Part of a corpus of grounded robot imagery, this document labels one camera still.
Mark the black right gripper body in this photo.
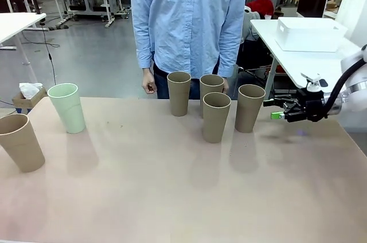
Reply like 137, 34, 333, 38
286, 88, 330, 123

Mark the white plastic basket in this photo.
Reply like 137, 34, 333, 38
274, 17, 349, 53

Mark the pale green cup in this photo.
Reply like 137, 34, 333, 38
47, 83, 87, 134

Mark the brown cup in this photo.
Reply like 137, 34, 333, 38
202, 92, 232, 144
200, 74, 225, 119
234, 84, 267, 134
167, 71, 192, 117
0, 113, 46, 173

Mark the person's left forearm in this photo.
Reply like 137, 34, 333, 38
219, 22, 247, 79

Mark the person's right forearm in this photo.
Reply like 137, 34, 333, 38
133, 22, 156, 71

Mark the white table with basket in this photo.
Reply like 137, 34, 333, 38
249, 18, 367, 101

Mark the person's right hand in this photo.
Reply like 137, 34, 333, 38
142, 68, 158, 94

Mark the red hat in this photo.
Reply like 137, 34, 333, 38
247, 0, 275, 20

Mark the person in blue shirt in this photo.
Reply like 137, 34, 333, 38
131, 0, 249, 100

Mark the small cardboard box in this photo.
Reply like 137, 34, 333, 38
11, 87, 48, 109

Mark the white crumpled tissue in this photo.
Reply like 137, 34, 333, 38
19, 82, 43, 100

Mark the white side table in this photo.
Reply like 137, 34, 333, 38
0, 13, 47, 83

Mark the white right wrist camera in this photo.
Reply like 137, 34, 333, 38
300, 72, 329, 92

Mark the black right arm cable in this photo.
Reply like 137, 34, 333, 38
322, 61, 367, 119

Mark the thin black floor cable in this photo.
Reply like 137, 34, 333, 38
41, 21, 57, 86

